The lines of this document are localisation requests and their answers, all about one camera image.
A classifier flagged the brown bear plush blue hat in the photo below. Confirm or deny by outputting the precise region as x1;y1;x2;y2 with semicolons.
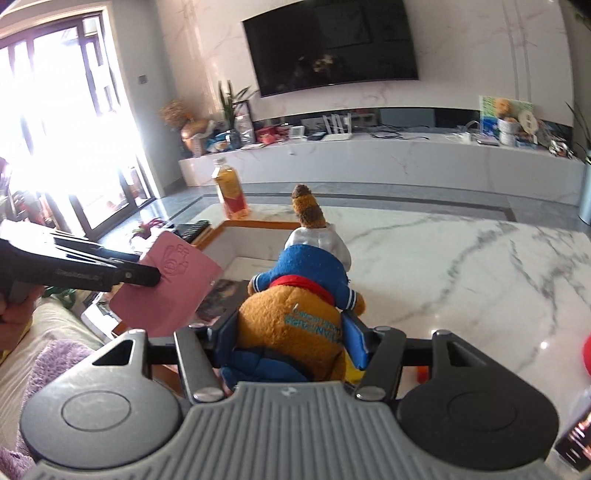
219;244;366;390

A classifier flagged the pink card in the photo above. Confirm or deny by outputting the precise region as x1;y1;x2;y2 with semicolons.
109;232;222;337

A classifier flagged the person left hand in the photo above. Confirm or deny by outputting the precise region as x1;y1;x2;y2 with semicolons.
1;286;45;327

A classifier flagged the black flat card holder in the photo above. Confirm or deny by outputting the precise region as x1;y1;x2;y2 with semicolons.
193;279;247;325

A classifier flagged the orange storage box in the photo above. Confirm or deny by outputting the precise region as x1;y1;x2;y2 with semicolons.
110;219;306;338

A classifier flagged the orange juice bottle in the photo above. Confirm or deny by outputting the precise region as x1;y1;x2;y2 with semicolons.
211;157;249;220

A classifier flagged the green potted plant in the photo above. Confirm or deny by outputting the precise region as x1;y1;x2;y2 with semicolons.
217;80;256;150

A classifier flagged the white wifi router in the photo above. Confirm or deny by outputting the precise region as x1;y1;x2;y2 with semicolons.
322;113;353;142

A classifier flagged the red cylindrical mug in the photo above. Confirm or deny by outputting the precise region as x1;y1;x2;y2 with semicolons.
582;336;591;375

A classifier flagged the white marble tv cabinet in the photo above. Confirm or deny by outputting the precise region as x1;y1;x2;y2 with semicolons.
177;133;588;207

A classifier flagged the smartphone on white stand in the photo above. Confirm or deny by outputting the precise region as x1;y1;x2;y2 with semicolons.
554;408;591;472

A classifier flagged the silver trash bin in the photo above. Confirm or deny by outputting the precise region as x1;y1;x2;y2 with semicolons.
578;157;591;226

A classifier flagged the plush bear on cabinet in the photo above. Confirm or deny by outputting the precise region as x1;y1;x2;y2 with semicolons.
494;98;513;119

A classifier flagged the black wall television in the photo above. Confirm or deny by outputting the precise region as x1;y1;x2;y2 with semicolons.
242;0;419;97

